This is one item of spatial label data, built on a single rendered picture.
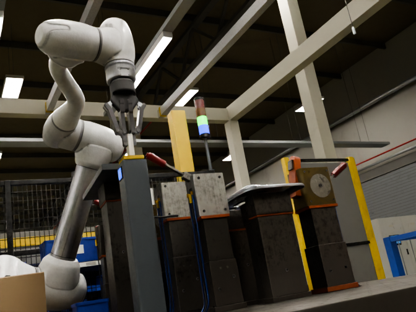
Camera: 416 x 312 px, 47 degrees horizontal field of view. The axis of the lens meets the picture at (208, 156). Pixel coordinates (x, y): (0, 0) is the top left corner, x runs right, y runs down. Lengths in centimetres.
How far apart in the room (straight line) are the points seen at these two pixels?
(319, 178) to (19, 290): 108
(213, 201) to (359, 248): 414
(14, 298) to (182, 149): 172
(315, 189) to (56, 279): 107
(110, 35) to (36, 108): 495
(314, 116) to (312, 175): 848
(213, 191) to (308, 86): 892
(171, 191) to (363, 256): 400
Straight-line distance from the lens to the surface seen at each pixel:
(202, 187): 130
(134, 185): 134
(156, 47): 498
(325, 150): 975
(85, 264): 262
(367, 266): 538
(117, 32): 151
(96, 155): 196
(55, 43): 143
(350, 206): 542
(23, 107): 639
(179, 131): 325
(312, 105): 1001
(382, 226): 1287
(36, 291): 183
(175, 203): 153
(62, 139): 194
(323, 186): 149
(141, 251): 131
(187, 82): 602
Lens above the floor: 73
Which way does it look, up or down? 17 degrees up
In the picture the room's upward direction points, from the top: 10 degrees counter-clockwise
